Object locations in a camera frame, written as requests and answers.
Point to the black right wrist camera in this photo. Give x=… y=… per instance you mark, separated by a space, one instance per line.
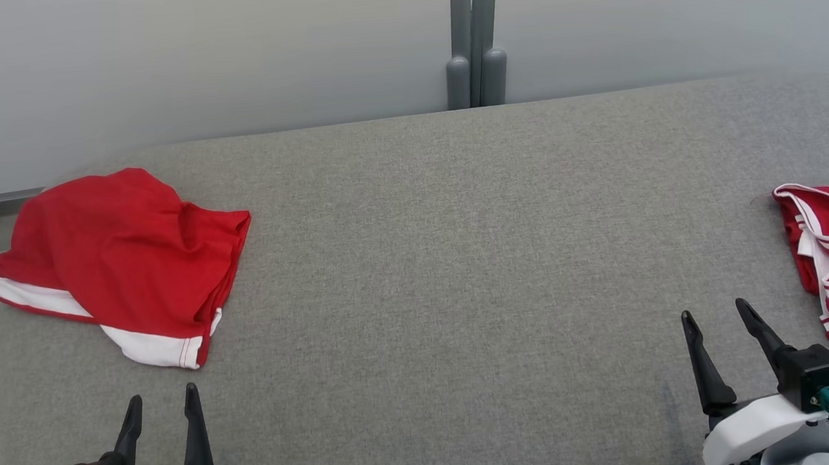
x=815 y=372

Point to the grey partition post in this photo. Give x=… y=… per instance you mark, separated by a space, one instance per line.
x=474 y=39

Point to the red shorts with white hem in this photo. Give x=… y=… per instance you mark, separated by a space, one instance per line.
x=117 y=260

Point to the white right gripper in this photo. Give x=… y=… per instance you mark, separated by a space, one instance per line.
x=742 y=432

